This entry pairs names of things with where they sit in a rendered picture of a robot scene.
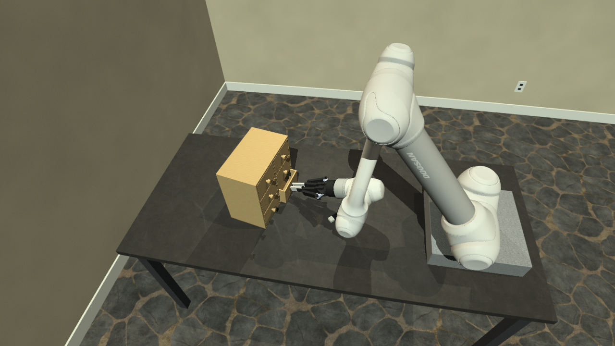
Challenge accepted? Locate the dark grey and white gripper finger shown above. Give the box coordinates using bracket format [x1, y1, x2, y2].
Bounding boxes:
[290, 186, 324, 200]
[292, 176, 328, 187]

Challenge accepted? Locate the tan wooden chest of drawers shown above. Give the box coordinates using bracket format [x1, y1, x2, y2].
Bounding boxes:
[216, 127, 289, 229]

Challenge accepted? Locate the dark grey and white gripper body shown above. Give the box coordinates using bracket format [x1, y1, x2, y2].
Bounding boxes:
[317, 180, 336, 197]

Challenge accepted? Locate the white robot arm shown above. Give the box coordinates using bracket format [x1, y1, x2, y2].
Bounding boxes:
[333, 43, 501, 270]

